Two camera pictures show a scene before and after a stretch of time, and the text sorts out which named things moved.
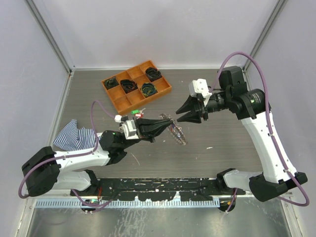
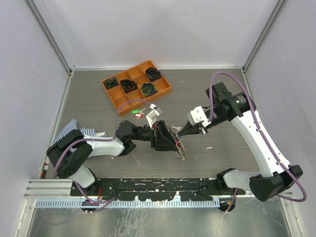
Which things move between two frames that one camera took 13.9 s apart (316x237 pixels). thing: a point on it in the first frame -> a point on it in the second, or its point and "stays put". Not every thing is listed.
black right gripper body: x=218 y=101 -> x=216 y=118
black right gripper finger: x=191 y=103 -> x=190 y=129
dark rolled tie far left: x=110 y=83 stays put
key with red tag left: x=139 y=115 stays put
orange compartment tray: x=133 y=88 stays put
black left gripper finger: x=149 y=128 -> x=164 y=140
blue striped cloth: x=72 y=138 stays put
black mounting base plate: x=190 y=189 stays put
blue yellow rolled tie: x=148 y=89 stays put
